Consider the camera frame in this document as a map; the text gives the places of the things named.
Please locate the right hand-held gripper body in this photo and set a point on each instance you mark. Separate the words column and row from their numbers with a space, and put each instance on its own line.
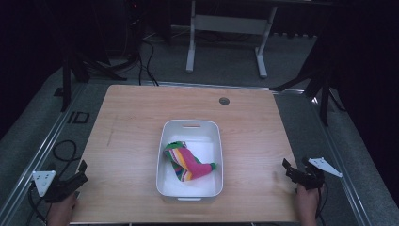
column 310, row 179

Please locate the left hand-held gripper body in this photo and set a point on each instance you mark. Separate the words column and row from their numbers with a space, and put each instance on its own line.
column 44, row 182

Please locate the person's right hand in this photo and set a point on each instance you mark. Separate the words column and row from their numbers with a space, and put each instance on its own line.
column 309, row 204

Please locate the person's left hand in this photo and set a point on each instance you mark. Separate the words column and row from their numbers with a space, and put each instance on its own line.
column 61, row 212

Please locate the black metal stand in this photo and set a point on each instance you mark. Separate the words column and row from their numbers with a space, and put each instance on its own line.
column 66, row 82
column 324, row 100

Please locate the grey table grommet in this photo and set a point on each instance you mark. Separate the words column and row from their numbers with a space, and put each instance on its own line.
column 224, row 101

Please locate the colourful striped sock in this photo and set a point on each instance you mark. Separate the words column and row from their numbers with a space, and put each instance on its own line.
column 189, row 163

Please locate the white plastic bin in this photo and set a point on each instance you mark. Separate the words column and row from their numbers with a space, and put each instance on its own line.
column 191, row 128

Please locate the metal floor rail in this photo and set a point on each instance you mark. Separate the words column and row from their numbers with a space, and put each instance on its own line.
column 340, row 163
column 204, row 85
column 40, row 153

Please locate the white metal desk frame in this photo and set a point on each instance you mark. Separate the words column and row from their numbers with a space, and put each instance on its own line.
column 230, row 24

